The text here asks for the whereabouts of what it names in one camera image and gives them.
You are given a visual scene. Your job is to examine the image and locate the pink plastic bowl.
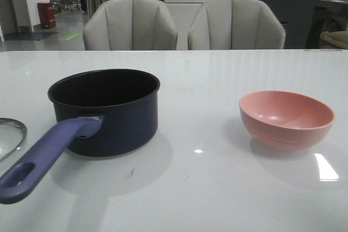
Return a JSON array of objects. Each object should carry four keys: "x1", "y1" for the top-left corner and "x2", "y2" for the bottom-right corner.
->
[{"x1": 239, "y1": 90, "x2": 335, "y2": 151}]

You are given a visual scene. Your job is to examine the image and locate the glass lid blue knob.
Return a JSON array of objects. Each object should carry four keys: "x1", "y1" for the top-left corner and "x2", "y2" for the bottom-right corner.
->
[{"x1": 1, "y1": 118, "x2": 27, "y2": 161}]

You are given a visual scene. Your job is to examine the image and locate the left grey upholstered chair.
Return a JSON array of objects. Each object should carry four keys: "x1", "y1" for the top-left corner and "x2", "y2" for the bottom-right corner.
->
[{"x1": 83, "y1": 0, "x2": 178, "y2": 51}]

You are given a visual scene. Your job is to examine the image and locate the grey upholstered chair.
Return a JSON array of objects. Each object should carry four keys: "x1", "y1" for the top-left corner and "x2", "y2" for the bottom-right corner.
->
[
  {"x1": 188, "y1": 0, "x2": 286, "y2": 51},
  {"x1": 83, "y1": 0, "x2": 178, "y2": 51}
]

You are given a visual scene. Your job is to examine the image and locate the right grey upholstered chair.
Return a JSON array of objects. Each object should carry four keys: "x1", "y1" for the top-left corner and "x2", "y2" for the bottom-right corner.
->
[{"x1": 188, "y1": 0, "x2": 286, "y2": 51}]

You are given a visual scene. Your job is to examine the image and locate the red trash bin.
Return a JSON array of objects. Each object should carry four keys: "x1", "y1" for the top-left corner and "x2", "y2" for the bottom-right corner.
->
[{"x1": 37, "y1": 2, "x2": 56, "y2": 29}]

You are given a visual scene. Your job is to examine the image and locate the olive cushion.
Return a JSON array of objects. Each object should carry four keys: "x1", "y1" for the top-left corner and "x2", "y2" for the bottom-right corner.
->
[{"x1": 320, "y1": 30, "x2": 348, "y2": 49}]

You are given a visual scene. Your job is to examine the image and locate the dark blue saucepan purple handle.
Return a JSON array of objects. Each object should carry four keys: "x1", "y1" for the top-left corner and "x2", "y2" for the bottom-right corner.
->
[{"x1": 1, "y1": 68, "x2": 160, "y2": 204}]

